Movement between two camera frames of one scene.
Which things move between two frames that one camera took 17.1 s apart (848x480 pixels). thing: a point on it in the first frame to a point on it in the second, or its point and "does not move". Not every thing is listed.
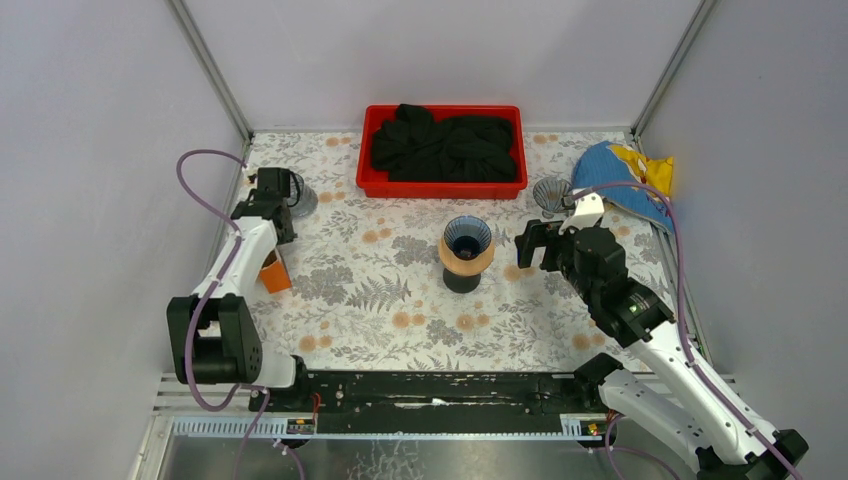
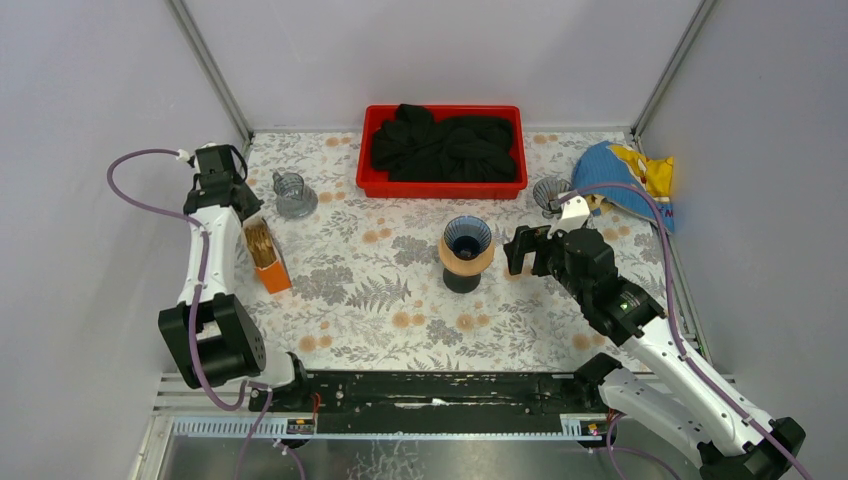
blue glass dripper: (467, 237) does not move
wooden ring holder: (466, 267) does not move
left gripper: (275, 181) to (221, 198)
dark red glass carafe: (461, 283) does not move
